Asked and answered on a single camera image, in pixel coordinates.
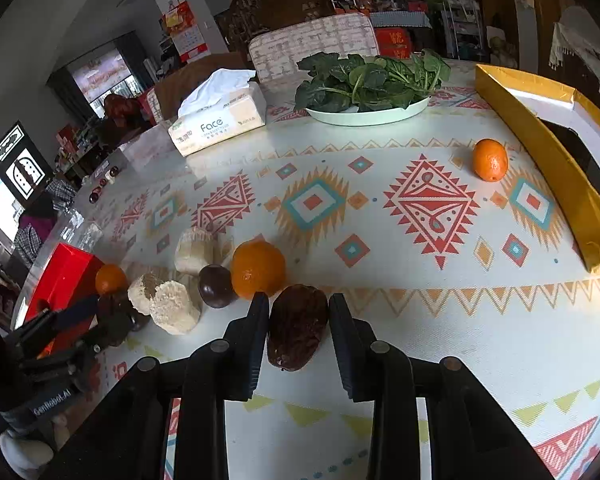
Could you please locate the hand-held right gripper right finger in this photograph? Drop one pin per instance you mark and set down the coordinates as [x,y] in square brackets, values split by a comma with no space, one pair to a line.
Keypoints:
[345,350]

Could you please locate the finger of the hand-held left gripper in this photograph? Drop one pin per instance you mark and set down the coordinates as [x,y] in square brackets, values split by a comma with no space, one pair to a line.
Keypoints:
[75,311]
[107,332]

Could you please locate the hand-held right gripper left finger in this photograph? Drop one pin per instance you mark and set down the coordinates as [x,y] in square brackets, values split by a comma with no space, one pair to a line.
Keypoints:
[255,350]

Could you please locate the red tray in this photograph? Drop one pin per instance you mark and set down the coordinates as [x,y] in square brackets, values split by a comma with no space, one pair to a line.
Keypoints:
[65,270]

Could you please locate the large peeled sugarcane piece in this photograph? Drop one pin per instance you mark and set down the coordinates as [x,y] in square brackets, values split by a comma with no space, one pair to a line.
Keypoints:
[175,307]

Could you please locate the dark purple passion fruit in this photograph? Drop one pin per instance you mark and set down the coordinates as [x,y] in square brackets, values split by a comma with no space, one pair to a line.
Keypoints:
[216,286]

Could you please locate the large orange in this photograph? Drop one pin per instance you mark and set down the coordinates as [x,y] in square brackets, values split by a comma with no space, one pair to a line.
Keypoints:
[257,267]

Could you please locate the pink plaid jacket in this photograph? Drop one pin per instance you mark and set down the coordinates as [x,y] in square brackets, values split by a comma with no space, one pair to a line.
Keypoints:
[36,224]

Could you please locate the small dark round object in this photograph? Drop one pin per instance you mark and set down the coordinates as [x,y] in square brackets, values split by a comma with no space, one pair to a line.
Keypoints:
[111,175]
[95,195]

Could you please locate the red gift carton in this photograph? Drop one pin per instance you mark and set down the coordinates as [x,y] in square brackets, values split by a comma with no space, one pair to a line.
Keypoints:
[150,105]

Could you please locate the tissue pack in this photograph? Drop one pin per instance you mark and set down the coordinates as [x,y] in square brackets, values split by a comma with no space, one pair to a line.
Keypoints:
[215,125]

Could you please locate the white plate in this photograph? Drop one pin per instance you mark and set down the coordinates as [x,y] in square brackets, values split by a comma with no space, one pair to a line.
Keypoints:
[370,117]

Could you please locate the large window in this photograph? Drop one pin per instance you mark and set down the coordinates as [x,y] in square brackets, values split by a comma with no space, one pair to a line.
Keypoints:
[105,77]

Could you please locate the brown chair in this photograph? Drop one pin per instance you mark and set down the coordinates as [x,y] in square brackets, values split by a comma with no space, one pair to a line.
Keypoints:
[190,75]

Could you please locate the plate of green spinach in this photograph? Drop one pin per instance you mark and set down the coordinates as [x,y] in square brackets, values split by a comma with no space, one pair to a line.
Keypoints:
[370,80]

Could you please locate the gold cardboard box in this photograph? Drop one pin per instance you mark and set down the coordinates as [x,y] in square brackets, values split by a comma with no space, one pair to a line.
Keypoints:
[545,145]

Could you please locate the patterned chair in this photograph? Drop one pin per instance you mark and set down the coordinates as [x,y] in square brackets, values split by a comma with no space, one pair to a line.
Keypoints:
[305,45]

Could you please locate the white shelving rack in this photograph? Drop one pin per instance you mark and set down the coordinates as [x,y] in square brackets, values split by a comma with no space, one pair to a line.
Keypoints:
[462,30]

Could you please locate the wooden staircase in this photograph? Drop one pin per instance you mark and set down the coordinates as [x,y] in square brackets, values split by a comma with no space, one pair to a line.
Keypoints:
[250,2]

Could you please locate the white lace cloth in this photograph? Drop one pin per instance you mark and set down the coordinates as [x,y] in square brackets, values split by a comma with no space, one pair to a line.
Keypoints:
[580,45]

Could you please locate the red wall calendar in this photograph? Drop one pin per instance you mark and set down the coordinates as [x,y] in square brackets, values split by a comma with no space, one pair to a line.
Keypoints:
[182,27]

